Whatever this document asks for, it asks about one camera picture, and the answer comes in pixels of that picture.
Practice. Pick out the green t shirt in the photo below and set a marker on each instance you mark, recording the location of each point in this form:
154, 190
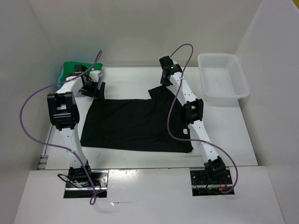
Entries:
69, 67

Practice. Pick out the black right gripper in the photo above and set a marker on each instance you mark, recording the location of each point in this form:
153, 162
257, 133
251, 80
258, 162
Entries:
164, 82

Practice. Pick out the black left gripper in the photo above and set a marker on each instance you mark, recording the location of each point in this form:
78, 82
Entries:
96, 93

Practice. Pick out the cyan t shirt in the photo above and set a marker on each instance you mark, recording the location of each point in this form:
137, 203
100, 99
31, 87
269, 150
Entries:
61, 77

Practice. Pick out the aluminium table edge rail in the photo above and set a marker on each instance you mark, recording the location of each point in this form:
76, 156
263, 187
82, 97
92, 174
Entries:
125, 83

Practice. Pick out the white plastic laundry basket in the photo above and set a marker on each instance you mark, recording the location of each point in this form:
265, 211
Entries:
222, 77

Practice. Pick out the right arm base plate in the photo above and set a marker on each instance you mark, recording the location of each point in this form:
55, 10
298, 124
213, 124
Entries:
202, 186

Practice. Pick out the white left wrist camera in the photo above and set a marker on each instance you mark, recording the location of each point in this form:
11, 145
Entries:
95, 75

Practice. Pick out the black t shirt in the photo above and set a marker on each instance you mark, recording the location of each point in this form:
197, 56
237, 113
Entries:
151, 125

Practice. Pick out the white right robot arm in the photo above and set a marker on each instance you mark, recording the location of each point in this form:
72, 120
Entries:
192, 116

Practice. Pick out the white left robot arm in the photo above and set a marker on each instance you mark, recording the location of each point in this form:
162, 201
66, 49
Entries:
65, 117

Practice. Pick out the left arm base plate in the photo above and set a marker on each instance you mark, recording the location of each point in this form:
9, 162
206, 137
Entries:
75, 189

